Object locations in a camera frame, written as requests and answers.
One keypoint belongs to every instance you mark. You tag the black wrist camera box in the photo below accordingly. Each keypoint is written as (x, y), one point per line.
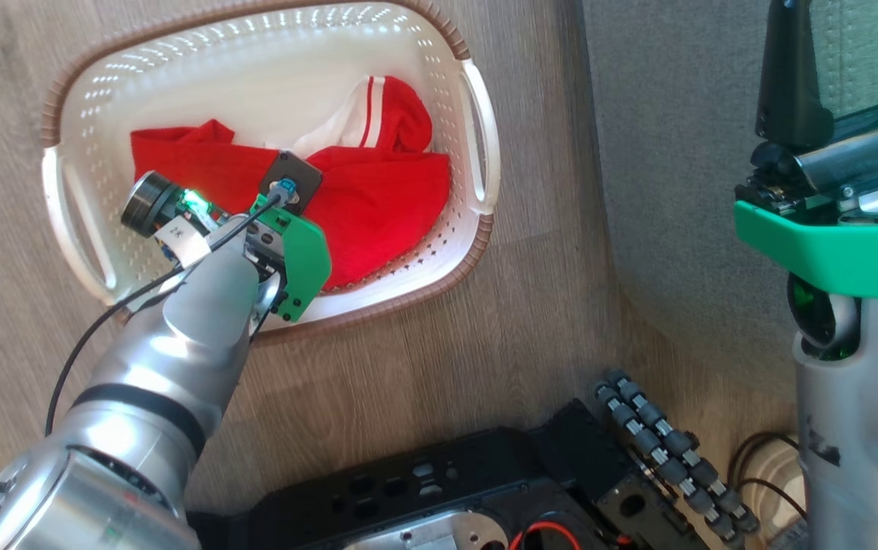
(290, 172)

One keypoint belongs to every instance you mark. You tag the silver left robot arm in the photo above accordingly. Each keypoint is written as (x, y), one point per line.
(156, 367)

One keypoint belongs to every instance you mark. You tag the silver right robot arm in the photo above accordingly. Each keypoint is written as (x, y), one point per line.
(851, 428)

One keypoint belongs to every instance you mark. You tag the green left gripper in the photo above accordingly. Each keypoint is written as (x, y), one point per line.
(303, 260)

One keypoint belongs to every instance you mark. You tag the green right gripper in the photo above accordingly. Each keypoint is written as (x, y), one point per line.
(836, 252)

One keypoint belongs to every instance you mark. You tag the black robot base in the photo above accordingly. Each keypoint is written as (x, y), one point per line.
(439, 473)

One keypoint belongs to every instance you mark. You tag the red and white garment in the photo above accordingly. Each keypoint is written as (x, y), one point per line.
(378, 206)

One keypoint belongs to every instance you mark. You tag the white perforated laundry basket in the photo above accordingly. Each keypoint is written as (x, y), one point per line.
(256, 84)

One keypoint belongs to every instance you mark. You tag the beige plastic cover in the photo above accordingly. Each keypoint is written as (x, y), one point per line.
(771, 466)

